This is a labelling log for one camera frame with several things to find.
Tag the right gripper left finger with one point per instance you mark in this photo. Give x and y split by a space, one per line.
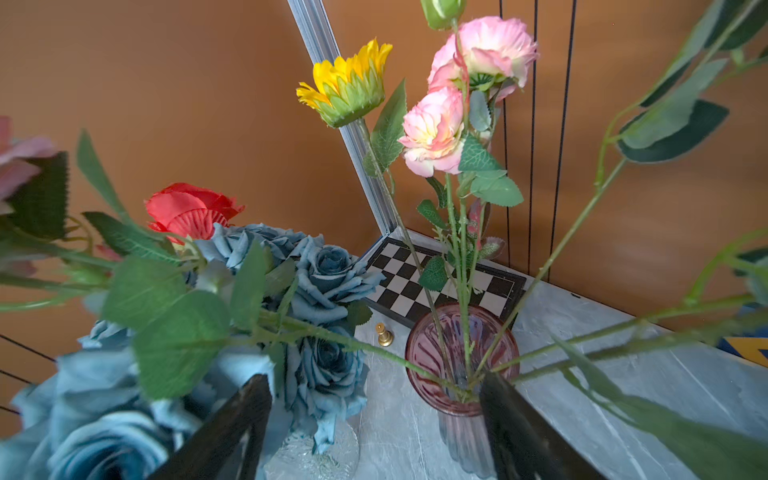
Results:
242 420

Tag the brass chess piece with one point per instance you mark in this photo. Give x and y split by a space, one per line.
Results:
385 337

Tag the background bouquet in dark vase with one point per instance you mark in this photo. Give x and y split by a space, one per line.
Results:
181 328

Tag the clear glass vase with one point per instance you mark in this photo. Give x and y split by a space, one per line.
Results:
298 457

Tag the red rose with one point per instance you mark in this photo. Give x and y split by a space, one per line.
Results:
187 211

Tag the background small orange sunflower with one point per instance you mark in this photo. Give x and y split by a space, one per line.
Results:
431 136

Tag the checkered chessboard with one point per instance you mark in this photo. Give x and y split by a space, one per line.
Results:
403 299

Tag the dark ribbed vase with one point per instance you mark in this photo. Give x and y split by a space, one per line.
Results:
441 353

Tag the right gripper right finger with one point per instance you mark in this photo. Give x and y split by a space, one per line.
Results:
523 444

